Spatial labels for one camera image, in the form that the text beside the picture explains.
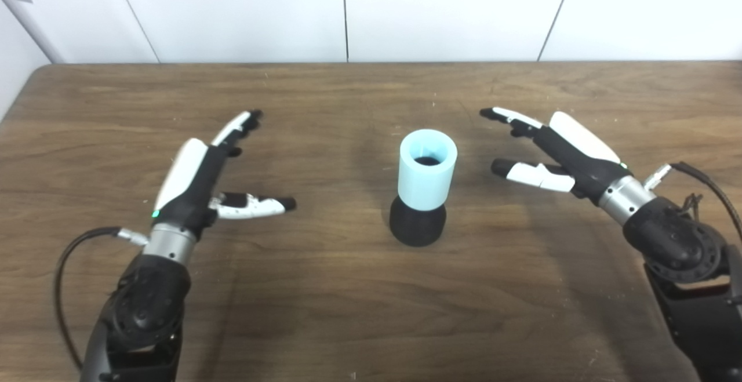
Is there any light-blue hose piece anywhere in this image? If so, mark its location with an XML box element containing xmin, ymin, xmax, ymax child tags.
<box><xmin>398</xmin><ymin>129</ymin><xmax>459</xmax><ymax>211</ymax></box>

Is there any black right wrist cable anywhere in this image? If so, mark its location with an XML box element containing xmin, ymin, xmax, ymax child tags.
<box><xmin>643</xmin><ymin>162</ymin><xmax>742</xmax><ymax>243</ymax></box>

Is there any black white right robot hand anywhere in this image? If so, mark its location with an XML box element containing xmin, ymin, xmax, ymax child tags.
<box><xmin>479</xmin><ymin>107</ymin><xmax>632</xmax><ymax>206</ymax></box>

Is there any white corner post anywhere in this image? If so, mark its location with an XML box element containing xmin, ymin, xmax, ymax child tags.
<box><xmin>0</xmin><ymin>0</ymin><xmax>64</xmax><ymax>65</ymax></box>

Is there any black flared nozzle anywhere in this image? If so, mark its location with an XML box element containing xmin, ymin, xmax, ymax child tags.
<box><xmin>389</xmin><ymin>195</ymin><xmax>448</xmax><ymax>248</ymax></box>

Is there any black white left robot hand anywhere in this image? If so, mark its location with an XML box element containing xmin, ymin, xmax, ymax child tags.
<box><xmin>152</xmin><ymin>110</ymin><xmax>297</xmax><ymax>241</ymax></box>

